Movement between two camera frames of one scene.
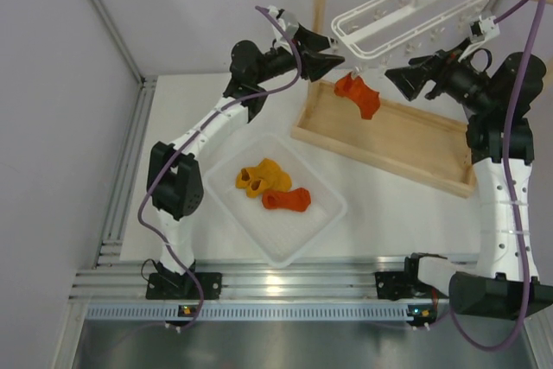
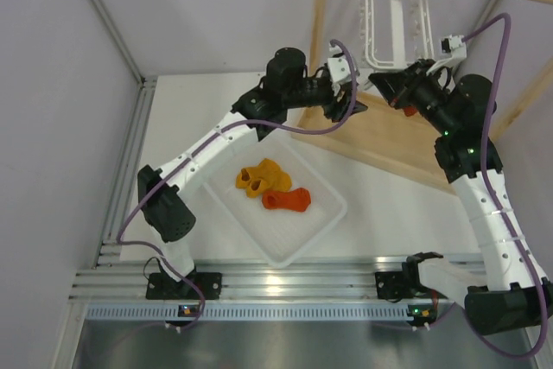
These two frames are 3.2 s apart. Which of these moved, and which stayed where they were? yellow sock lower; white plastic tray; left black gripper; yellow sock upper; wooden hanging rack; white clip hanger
Moved: left black gripper; white clip hanger
Stayed: wooden hanging rack; yellow sock upper; yellow sock lower; white plastic tray
